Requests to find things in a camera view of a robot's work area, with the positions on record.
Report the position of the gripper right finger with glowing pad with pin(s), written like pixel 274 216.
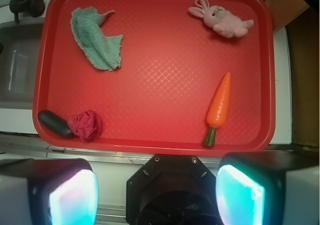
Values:
pixel 269 188

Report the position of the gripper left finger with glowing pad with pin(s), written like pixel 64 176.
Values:
pixel 48 192

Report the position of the orange toy carrot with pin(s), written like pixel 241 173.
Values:
pixel 218 110

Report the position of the black oval case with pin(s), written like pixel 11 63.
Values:
pixel 55 123

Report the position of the crumpled red paper ball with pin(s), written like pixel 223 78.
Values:
pixel 87 126

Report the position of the grey toy sink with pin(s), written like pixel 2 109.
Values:
pixel 20 45

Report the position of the green woven cloth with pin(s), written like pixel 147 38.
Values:
pixel 102 51

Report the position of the red plastic tray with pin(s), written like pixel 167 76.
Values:
pixel 172 64

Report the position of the pink plush bunny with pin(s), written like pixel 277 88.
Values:
pixel 220 20

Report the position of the brown cardboard box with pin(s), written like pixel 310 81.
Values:
pixel 302 25

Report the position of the black toy faucet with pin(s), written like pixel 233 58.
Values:
pixel 34 8

